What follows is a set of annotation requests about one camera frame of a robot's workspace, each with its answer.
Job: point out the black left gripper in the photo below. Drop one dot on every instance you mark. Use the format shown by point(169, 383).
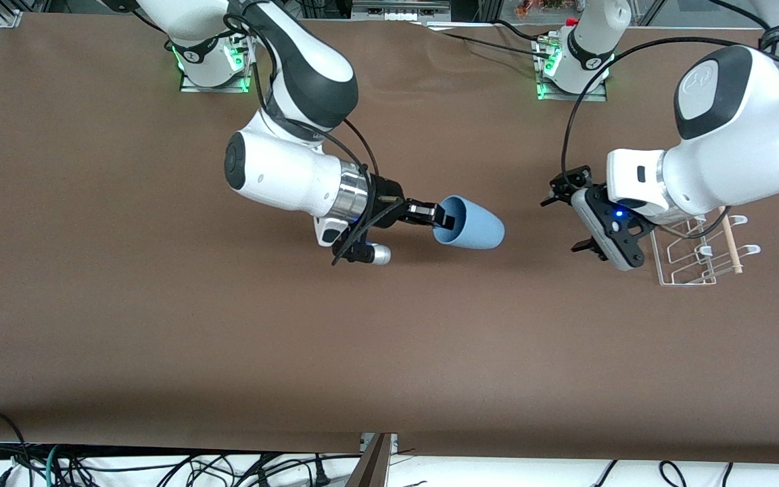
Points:
point(571, 184)

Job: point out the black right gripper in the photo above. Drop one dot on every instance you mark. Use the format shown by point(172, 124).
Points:
point(385, 194)

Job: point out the light blue plastic cup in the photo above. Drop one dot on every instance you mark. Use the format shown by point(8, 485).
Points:
point(481, 230)

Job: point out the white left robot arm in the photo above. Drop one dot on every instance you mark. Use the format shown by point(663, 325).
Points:
point(734, 149)

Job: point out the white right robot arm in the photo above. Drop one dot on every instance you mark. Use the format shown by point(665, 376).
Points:
point(281, 176)

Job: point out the brown table cover sheet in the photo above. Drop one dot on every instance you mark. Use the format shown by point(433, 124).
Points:
point(389, 338)

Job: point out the white power strip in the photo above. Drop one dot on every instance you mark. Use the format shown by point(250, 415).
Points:
point(399, 12)

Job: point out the small colourful objects heap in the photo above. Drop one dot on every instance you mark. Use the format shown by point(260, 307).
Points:
point(538, 8)

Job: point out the dark brown wooden beam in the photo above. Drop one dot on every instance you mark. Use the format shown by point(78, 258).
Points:
point(370, 470)

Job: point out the black power plug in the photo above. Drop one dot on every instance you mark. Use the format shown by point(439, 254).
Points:
point(320, 473)

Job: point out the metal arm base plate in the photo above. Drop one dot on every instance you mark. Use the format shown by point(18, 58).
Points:
point(217, 88)
point(572, 97)

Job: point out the grey metal table bracket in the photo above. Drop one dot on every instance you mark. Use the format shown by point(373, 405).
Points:
point(365, 443)

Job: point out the aluminium frame profile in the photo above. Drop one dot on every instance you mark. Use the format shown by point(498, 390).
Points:
point(9, 17)

